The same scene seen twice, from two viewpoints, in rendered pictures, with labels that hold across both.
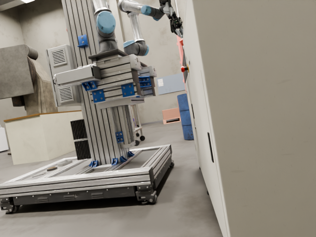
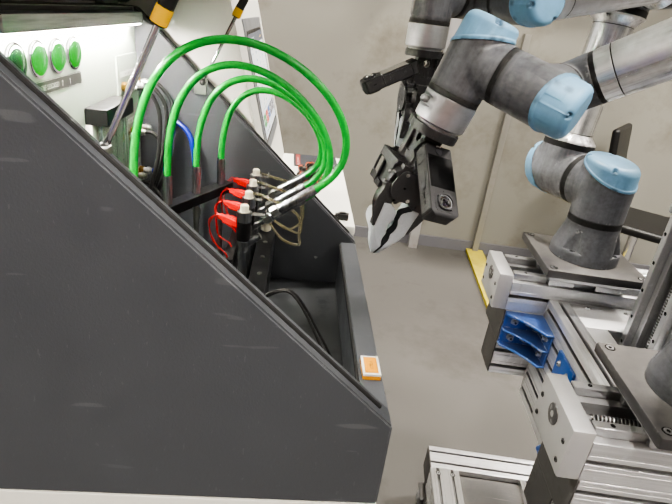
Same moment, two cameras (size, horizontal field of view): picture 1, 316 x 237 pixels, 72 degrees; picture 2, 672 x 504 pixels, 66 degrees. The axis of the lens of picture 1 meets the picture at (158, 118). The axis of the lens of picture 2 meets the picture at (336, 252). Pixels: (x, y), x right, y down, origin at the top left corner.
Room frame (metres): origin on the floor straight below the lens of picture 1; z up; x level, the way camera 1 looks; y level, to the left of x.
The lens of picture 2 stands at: (2.57, -0.53, 1.48)
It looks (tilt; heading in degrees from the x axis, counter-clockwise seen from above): 25 degrees down; 168
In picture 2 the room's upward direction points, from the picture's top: 7 degrees clockwise
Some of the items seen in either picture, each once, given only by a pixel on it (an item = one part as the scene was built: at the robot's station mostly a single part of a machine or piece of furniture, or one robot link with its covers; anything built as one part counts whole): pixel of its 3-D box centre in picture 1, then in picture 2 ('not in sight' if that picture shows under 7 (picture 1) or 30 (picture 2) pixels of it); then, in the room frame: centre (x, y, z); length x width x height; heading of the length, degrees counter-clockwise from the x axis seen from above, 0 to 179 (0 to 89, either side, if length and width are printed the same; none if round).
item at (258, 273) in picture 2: not in sight; (246, 285); (1.52, -0.51, 0.91); 0.34 x 0.10 x 0.15; 174
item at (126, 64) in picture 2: not in sight; (137, 129); (1.38, -0.76, 1.20); 0.13 x 0.03 x 0.31; 174
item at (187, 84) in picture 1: (193, 123); not in sight; (1.67, -0.27, 0.44); 0.65 x 0.02 x 0.68; 174
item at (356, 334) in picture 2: (187, 68); (352, 335); (1.67, -0.28, 0.87); 0.62 x 0.04 x 0.16; 174
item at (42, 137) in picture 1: (67, 130); not in sight; (5.37, 2.26, 0.45); 2.56 x 0.82 x 0.89; 167
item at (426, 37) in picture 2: not in sight; (426, 37); (1.56, -0.20, 1.46); 0.08 x 0.08 x 0.05
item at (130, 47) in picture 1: (130, 48); not in sight; (2.07, 0.14, 1.20); 0.13 x 0.12 x 0.14; 135
